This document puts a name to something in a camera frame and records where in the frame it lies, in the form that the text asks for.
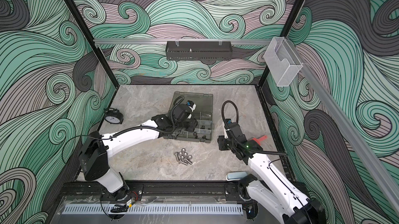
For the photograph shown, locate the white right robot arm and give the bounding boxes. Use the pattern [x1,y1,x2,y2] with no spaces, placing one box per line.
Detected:
[218,120,327,224]

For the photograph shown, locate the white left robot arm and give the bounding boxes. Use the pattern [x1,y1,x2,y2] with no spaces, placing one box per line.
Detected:
[79,100,198,201]

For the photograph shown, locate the pile of screws and nuts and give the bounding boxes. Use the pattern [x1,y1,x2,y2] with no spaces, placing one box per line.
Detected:
[174,148,193,165]

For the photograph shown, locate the red plastic scoop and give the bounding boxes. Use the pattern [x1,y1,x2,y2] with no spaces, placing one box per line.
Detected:
[253,135,268,145]

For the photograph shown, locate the smoky clear compartment organizer box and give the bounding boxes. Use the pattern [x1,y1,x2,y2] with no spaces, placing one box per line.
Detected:
[162,92,213,144]

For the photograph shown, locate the pale blue rectangular case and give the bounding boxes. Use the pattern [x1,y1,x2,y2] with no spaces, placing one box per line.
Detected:
[225,171,248,181]

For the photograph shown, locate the black alarm clock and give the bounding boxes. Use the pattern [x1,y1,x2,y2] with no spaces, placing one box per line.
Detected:
[104,108,124,124]

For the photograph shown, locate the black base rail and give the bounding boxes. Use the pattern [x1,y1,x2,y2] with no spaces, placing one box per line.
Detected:
[62,180,294,202]

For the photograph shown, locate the black corner frame post right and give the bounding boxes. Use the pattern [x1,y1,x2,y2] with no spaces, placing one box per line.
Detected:
[258,0,305,88]

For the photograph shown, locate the black corner frame post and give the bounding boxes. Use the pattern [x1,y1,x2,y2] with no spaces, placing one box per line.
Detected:
[63,0,119,89]
[258,0,305,88]

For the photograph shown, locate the black perforated wall tray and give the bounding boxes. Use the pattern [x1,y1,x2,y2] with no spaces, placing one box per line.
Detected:
[165,42,233,61]

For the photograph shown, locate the clear acrylic wall holder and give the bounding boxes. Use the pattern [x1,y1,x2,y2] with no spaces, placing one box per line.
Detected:
[264,37,303,87]

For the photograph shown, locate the aluminium rail back wall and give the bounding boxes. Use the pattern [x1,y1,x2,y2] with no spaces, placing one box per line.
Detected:
[94,38,271,46]

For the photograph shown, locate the aluminium rail wall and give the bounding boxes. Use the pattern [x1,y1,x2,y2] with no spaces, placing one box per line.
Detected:
[285,38,399,218]
[94,38,271,46]

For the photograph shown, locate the black corner frame post left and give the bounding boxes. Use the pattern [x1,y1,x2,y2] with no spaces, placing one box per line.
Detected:
[63,0,119,89]

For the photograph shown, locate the white slotted cable duct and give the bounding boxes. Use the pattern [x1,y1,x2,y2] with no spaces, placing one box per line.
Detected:
[62,203,244,215]

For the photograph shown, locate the aluminium rail right wall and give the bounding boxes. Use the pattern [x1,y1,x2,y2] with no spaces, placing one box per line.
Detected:
[285,38,399,218]

